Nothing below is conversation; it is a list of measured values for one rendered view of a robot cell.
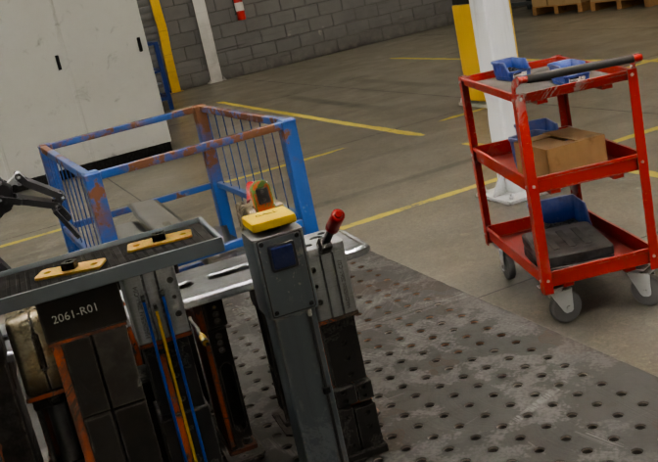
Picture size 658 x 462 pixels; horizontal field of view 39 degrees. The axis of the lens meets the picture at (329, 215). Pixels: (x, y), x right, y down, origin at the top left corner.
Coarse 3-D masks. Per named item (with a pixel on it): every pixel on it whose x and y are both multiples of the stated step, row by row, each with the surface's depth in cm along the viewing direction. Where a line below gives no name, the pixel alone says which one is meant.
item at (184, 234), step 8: (160, 232) 122; (176, 232) 123; (184, 232) 122; (144, 240) 123; (152, 240) 122; (160, 240) 121; (168, 240) 120; (176, 240) 120; (128, 248) 120; (136, 248) 120; (144, 248) 119
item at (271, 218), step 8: (272, 208) 127; (280, 208) 126; (248, 216) 125; (256, 216) 124; (264, 216) 123; (272, 216) 122; (280, 216) 122; (288, 216) 122; (248, 224) 122; (256, 224) 121; (264, 224) 121; (272, 224) 121; (280, 224) 122; (256, 232) 121; (264, 232) 123
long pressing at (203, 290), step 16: (352, 240) 162; (240, 256) 166; (352, 256) 155; (192, 272) 163; (208, 272) 161; (240, 272) 157; (192, 288) 154; (208, 288) 152; (224, 288) 150; (240, 288) 150; (192, 304) 148; (128, 320) 145
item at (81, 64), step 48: (0, 0) 865; (48, 0) 882; (96, 0) 900; (0, 48) 872; (48, 48) 889; (96, 48) 906; (144, 48) 925; (0, 96) 878; (48, 96) 895; (96, 96) 913; (144, 96) 932; (0, 144) 885; (96, 144) 920; (144, 144) 940
